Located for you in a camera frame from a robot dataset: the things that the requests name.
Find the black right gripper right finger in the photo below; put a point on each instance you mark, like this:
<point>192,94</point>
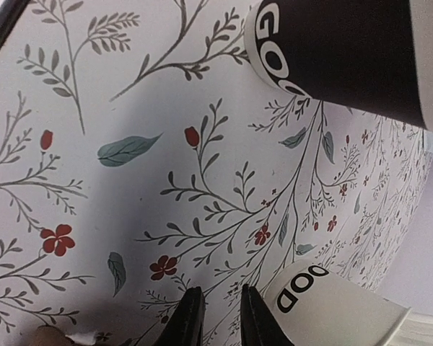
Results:
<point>258,326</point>

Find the brown cardboard cup carrier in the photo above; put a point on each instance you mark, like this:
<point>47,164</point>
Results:
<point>49,336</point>

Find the black paper coffee cup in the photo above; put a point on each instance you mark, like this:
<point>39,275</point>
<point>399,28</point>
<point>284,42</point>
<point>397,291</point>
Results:
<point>375,56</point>

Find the white paper cup holding straws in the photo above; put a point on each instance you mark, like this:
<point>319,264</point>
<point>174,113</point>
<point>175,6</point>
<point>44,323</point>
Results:
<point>314,306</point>

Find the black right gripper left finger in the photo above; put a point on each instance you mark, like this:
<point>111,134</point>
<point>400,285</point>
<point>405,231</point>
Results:
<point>185,326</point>

